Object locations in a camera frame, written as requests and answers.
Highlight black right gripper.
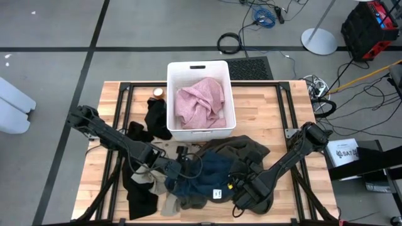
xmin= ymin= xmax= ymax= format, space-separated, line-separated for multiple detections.
xmin=234 ymin=175 xmax=276 ymax=211

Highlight beige khaki trousers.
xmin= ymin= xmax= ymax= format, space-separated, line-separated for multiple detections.
xmin=131 ymin=163 xmax=183 ymax=217

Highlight navy blue garment with label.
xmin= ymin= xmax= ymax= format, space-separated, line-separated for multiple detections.
xmin=165 ymin=149 xmax=236 ymax=205

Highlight dark olive green hoodie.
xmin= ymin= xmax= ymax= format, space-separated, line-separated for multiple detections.
xmin=180 ymin=134 xmax=274 ymax=216

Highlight small black garment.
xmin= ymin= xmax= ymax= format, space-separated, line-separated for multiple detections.
xmin=144 ymin=97 xmax=173 ymax=141

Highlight pink button shirt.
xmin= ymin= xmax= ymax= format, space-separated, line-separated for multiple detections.
xmin=175 ymin=77 xmax=227 ymax=130

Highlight white plastic laundry basket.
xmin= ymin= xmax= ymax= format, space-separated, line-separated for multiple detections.
xmin=166 ymin=60 xmax=237 ymax=142

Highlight long black garment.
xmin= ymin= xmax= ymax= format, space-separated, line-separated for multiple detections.
xmin=121 ymin=121 xmax=160 ymax=220

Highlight white power strip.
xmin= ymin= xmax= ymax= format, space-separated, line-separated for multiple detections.
xmin=303 ymin=74 xmax=330 ymax=99

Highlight black perforated floor mat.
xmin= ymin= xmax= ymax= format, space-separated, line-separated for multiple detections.
xmin=224 ymin=56 xmax=274 ymax=81

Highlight black side stand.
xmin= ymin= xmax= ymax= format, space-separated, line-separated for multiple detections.
xmin=328 ymin=139 xmax=402 ymax=192

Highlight grey round-base lamp stand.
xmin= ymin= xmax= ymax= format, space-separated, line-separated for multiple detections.
xmin=300 ymin=0 xmax=339 ymax=56

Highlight pale blue plastic casing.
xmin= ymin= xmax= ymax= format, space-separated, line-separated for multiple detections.
xmin=0 ymin=77 xmax=37 ymax=135

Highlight black power strip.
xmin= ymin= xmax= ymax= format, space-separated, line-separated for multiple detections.
xmin=274 ymin=6 xmax=285 ymax=24

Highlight red and black equipment case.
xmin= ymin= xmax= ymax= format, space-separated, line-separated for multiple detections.
xmin=340 ymin=0 xmax=399 ymax=62

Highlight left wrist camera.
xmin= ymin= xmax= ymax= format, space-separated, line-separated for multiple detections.
xmin=175 ymin=146 xmax=189 ymax=160

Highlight black aluminium table frame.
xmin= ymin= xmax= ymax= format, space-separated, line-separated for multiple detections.
xmin=75 ymin=80 xmax=340 ymax=226

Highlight thick black looped cable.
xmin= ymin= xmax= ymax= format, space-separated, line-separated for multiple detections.
xmin=312 ymin=97 xmax=337 ymax=119

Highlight coiled black cable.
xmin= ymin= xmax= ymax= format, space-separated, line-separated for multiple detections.
xmin=217 ymin=32 xmax=242 ymax=55

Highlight yellow cable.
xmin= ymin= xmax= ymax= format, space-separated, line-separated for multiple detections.
xmin=326 ymin=59 xmax=402 ymax=95

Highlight coiled blue cable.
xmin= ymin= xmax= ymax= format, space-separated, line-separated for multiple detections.
xmin=253 ymin=8 xmax=276 ymax=29

